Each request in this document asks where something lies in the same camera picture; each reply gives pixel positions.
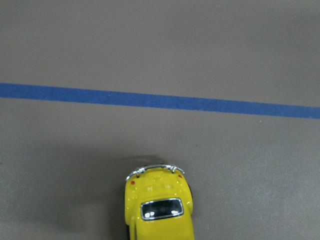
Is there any yellow beetle toy car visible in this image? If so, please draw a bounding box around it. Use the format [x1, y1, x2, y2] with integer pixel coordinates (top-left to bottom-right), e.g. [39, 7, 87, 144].
[124, 164, 195, 240]

